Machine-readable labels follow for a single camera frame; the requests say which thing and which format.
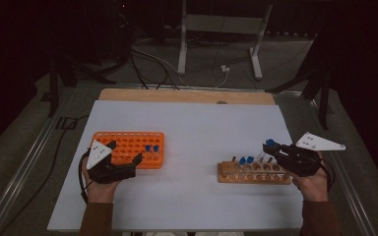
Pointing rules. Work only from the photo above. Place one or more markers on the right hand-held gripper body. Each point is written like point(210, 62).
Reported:
point(320, 143)

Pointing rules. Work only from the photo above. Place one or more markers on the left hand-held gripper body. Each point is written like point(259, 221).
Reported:
point(97, 153)

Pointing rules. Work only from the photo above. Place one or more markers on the blue-capped test tube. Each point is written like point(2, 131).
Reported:
point(270, 142)
point(156, 148)
point(148, 148)
point(250, 159)
point(242, 160)

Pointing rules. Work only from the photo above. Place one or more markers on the orange plastic test tube rack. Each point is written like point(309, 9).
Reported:
point(134, 139)

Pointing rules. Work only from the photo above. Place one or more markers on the wooden test tube rack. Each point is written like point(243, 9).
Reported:
point(229, 178)

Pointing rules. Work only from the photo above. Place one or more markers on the person's left hand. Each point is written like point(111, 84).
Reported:
point(100, 192)

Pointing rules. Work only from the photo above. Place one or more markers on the person's right hand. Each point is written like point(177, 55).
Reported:
point(313, 188)

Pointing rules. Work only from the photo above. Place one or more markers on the black tripod stand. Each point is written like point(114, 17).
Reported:
point(53, 98)
point(324, 108)

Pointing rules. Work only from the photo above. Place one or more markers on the white board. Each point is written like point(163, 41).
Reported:
point(190, 131)

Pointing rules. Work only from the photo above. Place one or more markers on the white plug adapter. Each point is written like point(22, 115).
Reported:
point(225, 68)

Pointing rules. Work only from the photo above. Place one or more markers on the dark equipment tower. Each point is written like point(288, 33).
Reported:
point(121, 32)

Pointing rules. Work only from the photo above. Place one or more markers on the grey metal stand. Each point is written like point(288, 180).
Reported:
point(223, 24)

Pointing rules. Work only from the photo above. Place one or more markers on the black rectangular floor frame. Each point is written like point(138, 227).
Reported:
point(66, 123)

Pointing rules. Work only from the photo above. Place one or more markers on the aluminium floor frame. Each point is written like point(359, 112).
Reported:
point(24, 167)

